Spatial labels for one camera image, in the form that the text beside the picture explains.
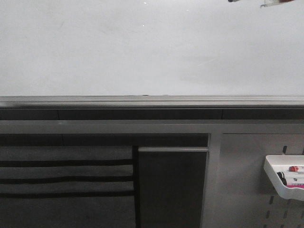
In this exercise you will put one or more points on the white dry-erase marker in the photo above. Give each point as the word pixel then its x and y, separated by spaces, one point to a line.
pixel 263 3

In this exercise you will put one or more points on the white whiteboard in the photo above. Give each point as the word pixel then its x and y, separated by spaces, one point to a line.
pixel 192 53

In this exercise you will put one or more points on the dark grey cabinet panel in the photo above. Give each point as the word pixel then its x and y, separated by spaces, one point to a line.
pixel 171 186

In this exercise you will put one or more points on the grey pegboard panel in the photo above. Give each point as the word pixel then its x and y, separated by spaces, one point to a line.
pixel 238 192

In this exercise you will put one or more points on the white plastic tray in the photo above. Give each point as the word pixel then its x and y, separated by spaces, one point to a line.
pixel 281 163

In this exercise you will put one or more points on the grey fabric pocket organizer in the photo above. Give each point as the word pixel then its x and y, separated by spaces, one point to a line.
pixel 68 187

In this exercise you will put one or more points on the black capped marker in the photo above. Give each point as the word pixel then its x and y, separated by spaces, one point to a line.
pixel 291 178

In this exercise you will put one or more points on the red capped marker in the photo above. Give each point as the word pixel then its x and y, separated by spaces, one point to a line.
pixel 297 169

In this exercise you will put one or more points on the pink label marker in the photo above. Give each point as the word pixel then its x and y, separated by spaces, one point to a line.
pixel 295 186

